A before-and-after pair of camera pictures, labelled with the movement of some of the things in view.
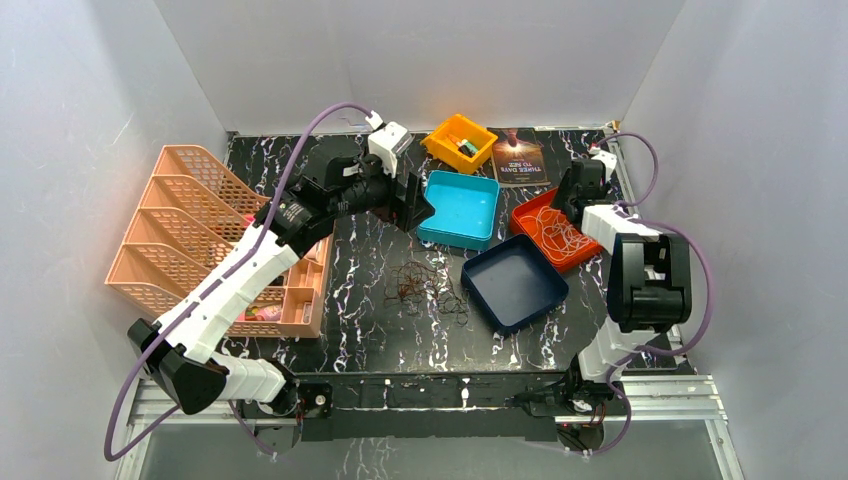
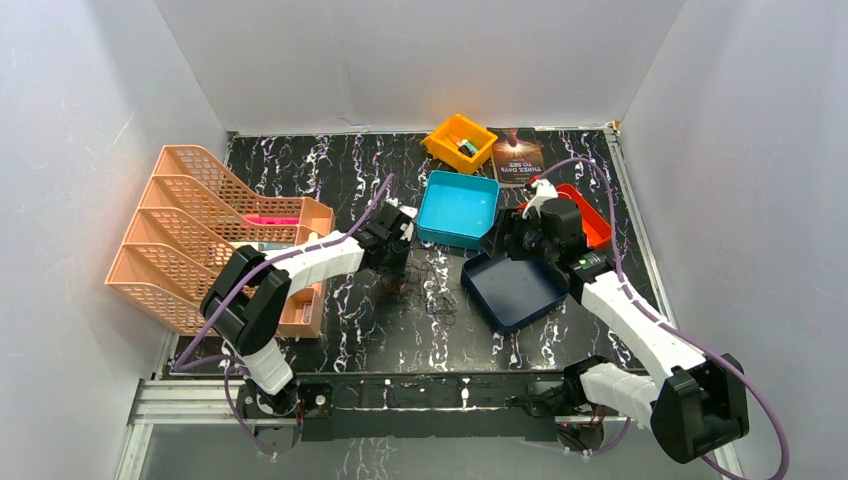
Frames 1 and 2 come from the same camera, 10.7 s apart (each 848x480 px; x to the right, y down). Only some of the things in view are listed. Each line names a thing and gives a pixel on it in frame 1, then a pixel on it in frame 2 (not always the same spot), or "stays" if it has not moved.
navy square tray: x=512 y=282 stays
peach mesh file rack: x=187 y=217 stays
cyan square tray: x=465 y=206 stays
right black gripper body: x=564 y=193 → x=526 y=238
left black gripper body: x=403 y=199 → x=391 y=263
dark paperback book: x=518 y=159 stays
